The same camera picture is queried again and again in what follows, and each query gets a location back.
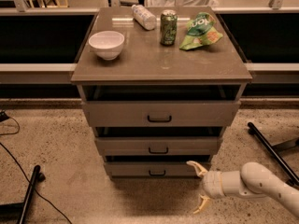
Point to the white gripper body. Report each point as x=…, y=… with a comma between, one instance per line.
x=211, y=184

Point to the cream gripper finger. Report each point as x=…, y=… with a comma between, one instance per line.
x=200, y=170
x=204, y=201

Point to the grey bottom drawer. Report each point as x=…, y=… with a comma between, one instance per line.
x=149, y=169

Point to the grey drawer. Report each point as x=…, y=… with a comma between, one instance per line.
x=149, y=169
x=148, y=146
x=160, y=114

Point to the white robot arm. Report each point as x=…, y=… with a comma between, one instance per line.
x=252, y=181

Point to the grey middle drawer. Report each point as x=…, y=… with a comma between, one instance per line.
x=148, y=146

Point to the grey drawer cabinet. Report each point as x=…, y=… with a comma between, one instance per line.
x=149, y=71

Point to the grey top drawer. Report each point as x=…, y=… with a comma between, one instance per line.
x=160, y=114

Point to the black right base leg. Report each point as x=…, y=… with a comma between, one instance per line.
x=276, y=152

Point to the black base leg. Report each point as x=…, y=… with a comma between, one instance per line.
x=21, y=210
x=276, y=152

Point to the green chip bag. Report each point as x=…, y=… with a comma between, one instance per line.
x=200, y=32

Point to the green soda can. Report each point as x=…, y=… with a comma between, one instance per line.
x=168, y=27

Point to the white ceramic bowl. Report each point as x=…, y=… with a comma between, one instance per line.
x=107, y=44

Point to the clear plastic water bottle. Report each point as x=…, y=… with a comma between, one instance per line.
x=144, y=17

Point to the white mesh bin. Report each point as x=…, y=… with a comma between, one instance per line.
x=186, y=3

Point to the black left base leg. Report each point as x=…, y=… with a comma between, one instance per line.
x=21, y=210

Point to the metal railing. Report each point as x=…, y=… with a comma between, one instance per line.
x=60, y=73

